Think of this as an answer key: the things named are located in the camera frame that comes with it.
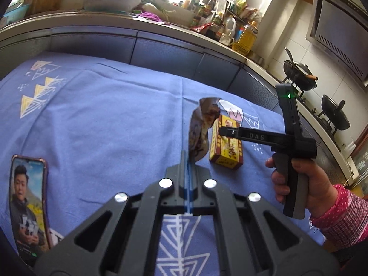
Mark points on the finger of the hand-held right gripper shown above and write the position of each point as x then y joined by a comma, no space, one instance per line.
253,135

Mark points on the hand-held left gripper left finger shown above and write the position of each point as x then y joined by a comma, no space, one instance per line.
172,175

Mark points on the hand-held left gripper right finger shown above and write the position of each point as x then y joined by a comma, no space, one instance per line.
201,175

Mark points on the yellow cardboard box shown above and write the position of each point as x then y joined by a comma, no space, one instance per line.
227,149

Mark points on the silver wrapper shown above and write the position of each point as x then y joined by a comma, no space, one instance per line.
201,120

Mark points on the person's right forearm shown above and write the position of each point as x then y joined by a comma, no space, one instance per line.
342,218

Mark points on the person's right hand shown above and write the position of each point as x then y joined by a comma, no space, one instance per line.
316,189

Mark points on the gas stove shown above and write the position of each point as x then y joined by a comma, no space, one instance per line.
313,112

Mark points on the black pot with lid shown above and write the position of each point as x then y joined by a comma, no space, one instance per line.
335,112

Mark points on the black wok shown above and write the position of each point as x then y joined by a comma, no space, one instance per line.
297,73

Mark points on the blue printed tablecloth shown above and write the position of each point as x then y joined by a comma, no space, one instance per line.
100,120

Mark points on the yellow cooking oil bottle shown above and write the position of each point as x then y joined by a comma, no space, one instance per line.
244,40

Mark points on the white plastic jug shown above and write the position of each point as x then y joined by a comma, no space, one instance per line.
228,31

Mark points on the steel range hood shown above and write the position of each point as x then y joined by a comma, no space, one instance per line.
339,34

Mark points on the cluster of condiment bottles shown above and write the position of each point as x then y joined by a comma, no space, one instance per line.
207,14

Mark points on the smartphone in pink case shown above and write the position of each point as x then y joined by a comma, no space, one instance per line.
26,207

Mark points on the purple knitted cloth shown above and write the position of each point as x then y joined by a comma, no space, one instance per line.
149,15

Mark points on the white patterned bowl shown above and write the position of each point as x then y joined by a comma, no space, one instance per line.
112,1

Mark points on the teal plastic basin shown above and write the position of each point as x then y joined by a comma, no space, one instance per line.
15,13

